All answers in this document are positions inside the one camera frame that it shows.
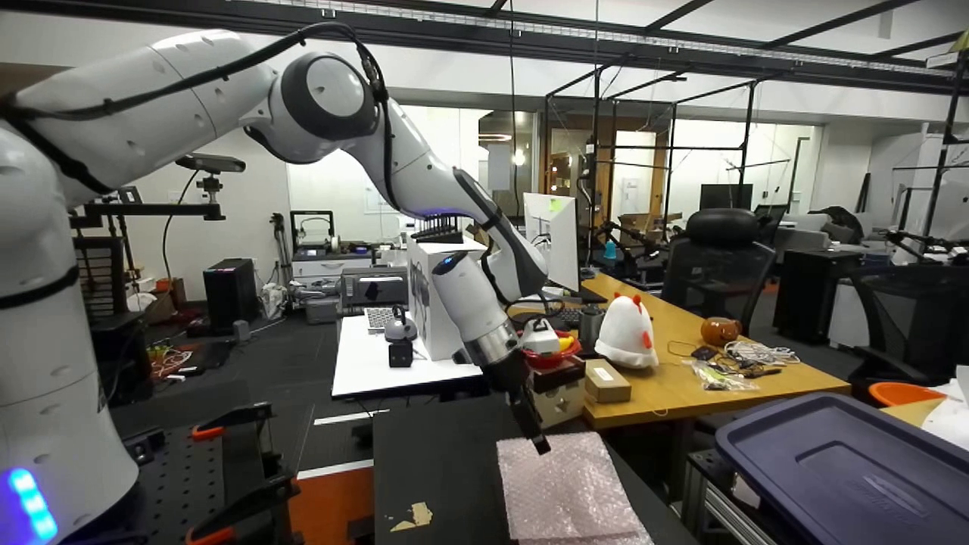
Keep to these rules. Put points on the black cup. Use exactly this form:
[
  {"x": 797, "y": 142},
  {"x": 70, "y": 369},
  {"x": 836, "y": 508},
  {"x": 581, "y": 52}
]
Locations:
[{"x": 592, "y": 324}]

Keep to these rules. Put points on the black overhead metal frame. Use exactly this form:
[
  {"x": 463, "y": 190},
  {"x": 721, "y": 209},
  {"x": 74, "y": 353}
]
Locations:
[{"x": 705, "y": 60}]

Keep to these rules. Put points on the black computer monitor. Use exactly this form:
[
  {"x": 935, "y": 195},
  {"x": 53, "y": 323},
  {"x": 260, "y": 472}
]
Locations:
[{"x": 724, "y": 195}]

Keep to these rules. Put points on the black computer tower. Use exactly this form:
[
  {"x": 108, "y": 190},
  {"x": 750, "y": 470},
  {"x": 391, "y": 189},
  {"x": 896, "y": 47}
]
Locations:
[{"x": 232, "y": 291}]

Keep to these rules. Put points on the tan cardboard scrap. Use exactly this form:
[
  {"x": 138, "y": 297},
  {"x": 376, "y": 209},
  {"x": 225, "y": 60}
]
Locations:
[{"x": 416, "y": 514}]

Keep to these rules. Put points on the white table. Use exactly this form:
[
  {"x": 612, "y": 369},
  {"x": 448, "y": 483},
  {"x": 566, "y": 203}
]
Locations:
[{"x": 364, "y": 366}]

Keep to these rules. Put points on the hanging light bulb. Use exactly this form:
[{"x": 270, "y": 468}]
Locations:
[{"x": 518, "y": 158}]

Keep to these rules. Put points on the red patterned bowl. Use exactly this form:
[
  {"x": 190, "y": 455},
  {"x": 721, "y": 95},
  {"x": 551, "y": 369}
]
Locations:
[{"x": 563, "y": 353}]

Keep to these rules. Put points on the gray printer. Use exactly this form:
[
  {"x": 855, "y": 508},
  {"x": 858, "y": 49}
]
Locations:
[{"x": 374, "y": 288}]

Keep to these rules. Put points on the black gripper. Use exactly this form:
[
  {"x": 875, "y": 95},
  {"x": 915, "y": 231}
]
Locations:
[{"x": 509, "y": 383}]

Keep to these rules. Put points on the black office chair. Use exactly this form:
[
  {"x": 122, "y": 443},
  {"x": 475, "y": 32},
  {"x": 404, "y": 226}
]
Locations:
[{"x": 714, "y": 261}]

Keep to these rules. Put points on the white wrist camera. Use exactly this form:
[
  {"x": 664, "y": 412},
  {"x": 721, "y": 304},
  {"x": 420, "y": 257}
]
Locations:
[{"x": 539, "y": 336}]

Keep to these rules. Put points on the black camera on stand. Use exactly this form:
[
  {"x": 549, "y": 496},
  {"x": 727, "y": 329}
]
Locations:
[{"x": 211, "y": 160}]

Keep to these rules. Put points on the white paper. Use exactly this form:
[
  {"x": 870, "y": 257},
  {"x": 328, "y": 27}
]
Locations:
[{"x": 948, "y": 412}]

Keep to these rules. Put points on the pile of snack packets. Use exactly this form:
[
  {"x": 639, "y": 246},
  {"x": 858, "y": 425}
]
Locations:
[{"x": 741, "y": 362}]

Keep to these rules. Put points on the large white box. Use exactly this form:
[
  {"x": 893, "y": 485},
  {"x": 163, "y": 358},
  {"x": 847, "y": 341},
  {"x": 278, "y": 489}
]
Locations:
[{"x": 433, "y": 311}]

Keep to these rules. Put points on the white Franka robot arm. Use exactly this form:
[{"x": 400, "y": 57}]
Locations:
[{"x": 50, "y": 353}]

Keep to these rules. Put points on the black orange clamp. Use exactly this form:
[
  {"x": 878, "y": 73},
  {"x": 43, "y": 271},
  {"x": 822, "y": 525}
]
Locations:
[
  {"x": 233, "y": 415},
  {"x": 242, "y": 508}
]

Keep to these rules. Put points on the black frame 3D printer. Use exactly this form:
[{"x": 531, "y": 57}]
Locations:
[{"x": 311, "y": 234}]

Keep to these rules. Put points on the wooden desk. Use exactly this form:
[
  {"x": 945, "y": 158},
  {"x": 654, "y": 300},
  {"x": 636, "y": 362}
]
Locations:
[{"x": 676, "y": 389}]

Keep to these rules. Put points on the dark blue storage bin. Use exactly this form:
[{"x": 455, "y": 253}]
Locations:
[{"x": 848, "y": 470}]

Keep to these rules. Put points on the tan black small box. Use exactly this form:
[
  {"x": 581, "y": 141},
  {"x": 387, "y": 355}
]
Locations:
[{"x": 607, "y": 383}]

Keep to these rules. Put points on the black metal rack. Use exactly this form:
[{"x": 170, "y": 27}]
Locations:
[{"x": 153, "y": 209}]

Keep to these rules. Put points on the brown bowl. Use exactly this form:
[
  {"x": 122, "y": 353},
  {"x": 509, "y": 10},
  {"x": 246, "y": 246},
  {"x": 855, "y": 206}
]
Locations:
[{"x": 717, "y": 330}]

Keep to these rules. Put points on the clear bubble wrap sheet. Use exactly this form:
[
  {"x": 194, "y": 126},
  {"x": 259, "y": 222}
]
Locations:
[{"x": 570, "y": 494}]

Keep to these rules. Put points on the orange bowl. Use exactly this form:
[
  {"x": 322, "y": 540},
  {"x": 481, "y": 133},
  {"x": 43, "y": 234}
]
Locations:
[{"x": 901, "y": 390}]

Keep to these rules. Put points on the white computer monitor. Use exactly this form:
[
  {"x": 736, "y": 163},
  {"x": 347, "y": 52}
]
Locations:
[{"x": 558, "y": 228}]

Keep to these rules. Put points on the black metal cart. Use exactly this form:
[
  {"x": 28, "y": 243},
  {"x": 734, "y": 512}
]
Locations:
[{"x": 721, "y": 499}]

